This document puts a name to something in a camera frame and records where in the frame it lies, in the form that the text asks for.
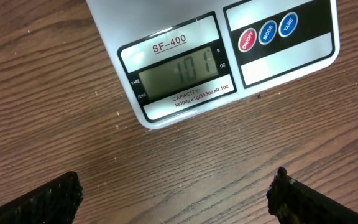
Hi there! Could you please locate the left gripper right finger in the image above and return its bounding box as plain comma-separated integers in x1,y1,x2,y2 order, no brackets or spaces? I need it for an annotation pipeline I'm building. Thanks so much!
266,167,358,224

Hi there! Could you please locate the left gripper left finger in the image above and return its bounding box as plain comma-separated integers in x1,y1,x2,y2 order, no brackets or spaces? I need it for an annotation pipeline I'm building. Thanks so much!
0,171,83,224

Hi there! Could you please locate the white digital kitchen scale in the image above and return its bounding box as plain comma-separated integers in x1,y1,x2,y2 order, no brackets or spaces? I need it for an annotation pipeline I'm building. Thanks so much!
86,0,340,129

